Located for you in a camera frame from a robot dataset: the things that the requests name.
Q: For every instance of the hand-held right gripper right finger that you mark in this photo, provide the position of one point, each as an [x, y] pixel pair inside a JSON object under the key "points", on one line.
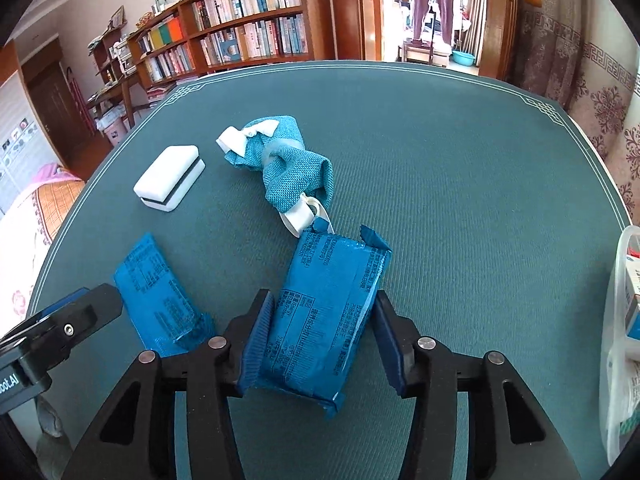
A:
{"points": [[392, 345]]}

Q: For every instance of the pink bin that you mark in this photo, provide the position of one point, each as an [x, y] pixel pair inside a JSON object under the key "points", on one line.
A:
{"points": [[114, 130]]}

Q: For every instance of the brown wardrobe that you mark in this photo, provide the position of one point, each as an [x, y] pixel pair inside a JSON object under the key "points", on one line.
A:
{"points": [[55, 105]]}

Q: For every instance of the teal and white cloth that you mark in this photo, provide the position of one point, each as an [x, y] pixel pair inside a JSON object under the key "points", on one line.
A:
{"points": [[290, 170]]}

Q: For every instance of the wooden bookshelf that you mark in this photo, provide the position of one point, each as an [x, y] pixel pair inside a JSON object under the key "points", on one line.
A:
{"points": [[310, 10]]}

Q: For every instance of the patterned curtain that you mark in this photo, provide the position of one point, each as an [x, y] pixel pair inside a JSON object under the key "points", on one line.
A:
{"points": [[590, 75]]}

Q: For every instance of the bed with pink cover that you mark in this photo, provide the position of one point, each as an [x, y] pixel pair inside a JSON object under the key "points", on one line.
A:
{"points": [[30, 220]]}

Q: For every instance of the hanging purple pants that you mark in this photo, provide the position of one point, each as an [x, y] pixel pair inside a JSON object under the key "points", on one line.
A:
{"points": [[432, 0]]}

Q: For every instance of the blue snack packet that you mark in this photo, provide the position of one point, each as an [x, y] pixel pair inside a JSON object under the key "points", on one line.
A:
{"points": [[320, 320], [155, 300]]}

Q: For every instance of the clear plastic bowl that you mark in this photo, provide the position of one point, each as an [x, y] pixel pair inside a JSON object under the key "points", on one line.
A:
{"points": [[617, 360]]}

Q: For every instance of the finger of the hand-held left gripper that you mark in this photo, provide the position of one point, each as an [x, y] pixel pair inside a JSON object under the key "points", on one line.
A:
{"points": [[75, 320]]}

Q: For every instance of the rows of shelved books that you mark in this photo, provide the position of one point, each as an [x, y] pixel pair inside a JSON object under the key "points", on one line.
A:
{"points": [[250, 5]]}

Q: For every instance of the white and blue carton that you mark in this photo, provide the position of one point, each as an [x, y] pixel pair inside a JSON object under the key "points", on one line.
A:
{"points": [[634, 300]]}

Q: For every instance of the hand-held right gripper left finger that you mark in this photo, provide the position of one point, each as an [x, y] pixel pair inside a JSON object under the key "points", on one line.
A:
{"points": [[252, 345]]}

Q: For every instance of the wooden door with knob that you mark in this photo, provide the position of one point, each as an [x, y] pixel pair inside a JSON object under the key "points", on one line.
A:
{"points": [[500, 25]]}

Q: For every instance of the small wooden shelf unit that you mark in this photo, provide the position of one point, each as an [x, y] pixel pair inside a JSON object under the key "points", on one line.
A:
{"points": [[112, 65]]}

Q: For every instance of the blue basin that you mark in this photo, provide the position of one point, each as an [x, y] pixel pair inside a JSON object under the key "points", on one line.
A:
{"points": [[463, 58]]}

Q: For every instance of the small white sponge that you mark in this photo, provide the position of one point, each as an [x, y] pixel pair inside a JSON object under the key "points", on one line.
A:
{"points": [[167, 177]]}

